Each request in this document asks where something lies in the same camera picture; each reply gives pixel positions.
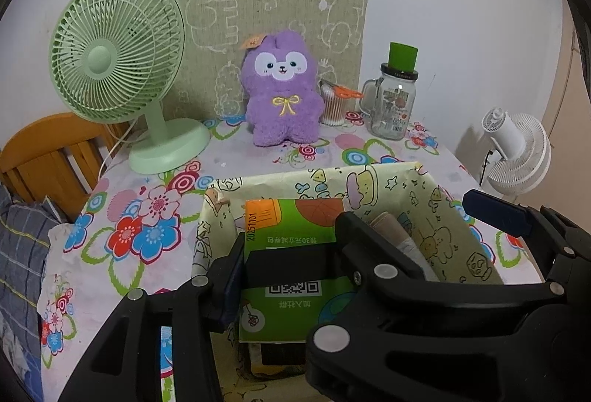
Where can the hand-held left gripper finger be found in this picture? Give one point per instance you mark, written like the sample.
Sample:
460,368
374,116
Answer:
231,286

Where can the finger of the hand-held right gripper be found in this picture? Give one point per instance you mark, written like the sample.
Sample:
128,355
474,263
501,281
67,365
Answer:
498,210
369,263

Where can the yellow printed storage box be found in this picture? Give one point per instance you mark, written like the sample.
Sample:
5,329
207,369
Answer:
461,217

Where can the white cloth roll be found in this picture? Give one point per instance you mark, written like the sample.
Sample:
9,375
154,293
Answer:
411,245

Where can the brown cartoon snack box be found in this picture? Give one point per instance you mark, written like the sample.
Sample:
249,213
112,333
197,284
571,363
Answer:
277,358

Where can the white standing fan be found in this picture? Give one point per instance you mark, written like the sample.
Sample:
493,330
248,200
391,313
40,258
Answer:
521,162

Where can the beige door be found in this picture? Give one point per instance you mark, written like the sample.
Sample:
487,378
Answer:
572,129

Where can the floral tablecloth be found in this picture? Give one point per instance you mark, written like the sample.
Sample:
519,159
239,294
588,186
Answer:
138,199

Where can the glass mug with green lid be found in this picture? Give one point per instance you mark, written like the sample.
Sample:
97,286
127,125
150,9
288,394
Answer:
392,115

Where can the clear cotton swab jar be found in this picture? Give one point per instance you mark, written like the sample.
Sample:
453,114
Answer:
333,113

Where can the purple plush toy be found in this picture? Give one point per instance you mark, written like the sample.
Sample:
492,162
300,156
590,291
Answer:
281,115

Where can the black curved object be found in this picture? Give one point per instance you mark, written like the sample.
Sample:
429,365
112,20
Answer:
581,41

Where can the grey plaid pillow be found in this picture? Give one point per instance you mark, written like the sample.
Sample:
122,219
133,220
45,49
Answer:
23,245

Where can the wooden bed headboard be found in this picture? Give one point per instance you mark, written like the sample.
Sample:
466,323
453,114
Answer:
41,143

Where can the green desk fan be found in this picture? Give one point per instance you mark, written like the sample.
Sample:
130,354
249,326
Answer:
101,60

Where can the green printed board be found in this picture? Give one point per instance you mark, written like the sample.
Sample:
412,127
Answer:
221,14

